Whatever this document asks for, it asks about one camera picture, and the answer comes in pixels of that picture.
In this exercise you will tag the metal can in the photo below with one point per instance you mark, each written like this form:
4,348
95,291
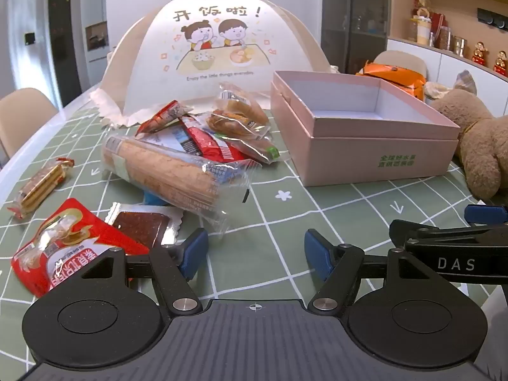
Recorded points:
459,45

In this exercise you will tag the small red snack packet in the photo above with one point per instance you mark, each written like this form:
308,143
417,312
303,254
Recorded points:
162,117

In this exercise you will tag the dark door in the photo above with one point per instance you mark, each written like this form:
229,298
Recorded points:
63,43

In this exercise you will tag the light blue white snack packet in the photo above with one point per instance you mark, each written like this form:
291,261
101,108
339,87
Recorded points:
172,137

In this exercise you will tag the red white snack packet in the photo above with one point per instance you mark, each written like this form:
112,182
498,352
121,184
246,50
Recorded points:
206,143

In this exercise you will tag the pink cardboard box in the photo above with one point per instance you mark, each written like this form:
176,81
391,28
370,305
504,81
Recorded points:
377,151

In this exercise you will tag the small doll figure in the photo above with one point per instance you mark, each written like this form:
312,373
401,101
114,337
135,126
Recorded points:
421,7

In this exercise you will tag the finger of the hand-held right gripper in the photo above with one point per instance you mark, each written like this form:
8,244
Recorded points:
420,230
486,214

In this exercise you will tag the clear bread packet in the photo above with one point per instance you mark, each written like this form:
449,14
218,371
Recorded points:
234,125
242,107

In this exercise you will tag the striped wafer biscuit packet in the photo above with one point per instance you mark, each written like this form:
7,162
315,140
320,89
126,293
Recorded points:
39,186

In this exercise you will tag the sausage packet with green end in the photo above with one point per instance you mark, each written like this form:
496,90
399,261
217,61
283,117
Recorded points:
258,149

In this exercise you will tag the orange snack bag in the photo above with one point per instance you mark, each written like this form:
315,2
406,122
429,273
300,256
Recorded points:
397,77

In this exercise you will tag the small blue packet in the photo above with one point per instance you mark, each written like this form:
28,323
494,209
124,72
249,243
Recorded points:
153,199

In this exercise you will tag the clear dark jerky packet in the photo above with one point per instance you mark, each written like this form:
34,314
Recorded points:
143,226

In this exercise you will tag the printed mesh food cover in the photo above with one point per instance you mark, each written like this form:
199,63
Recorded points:
222,47

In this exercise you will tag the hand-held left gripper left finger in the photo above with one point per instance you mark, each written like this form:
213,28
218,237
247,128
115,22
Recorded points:
195,252

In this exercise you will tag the black wall switch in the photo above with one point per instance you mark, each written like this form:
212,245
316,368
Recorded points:
29,38

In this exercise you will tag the red gold figurine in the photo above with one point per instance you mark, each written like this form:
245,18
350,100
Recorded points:
480,53
501,62

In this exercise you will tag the long biscuit roll packet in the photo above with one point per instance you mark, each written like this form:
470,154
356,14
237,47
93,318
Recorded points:
166,170

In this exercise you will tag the white tall cabinet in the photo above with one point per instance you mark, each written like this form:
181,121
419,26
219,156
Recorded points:
95,8

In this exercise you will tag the brown teddy bear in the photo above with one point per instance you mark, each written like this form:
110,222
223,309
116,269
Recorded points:
476,139

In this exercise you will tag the jar with white lid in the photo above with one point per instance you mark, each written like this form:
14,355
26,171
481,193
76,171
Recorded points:
420,31

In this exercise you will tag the large red snack packet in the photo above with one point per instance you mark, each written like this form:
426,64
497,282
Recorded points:
59,238

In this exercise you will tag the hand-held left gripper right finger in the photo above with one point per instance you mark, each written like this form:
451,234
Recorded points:
317,252

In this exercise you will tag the green checked tablecloth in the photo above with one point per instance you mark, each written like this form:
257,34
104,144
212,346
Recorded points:
337,214

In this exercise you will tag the glass door cabinet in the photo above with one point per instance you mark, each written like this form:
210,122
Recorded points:
353,16

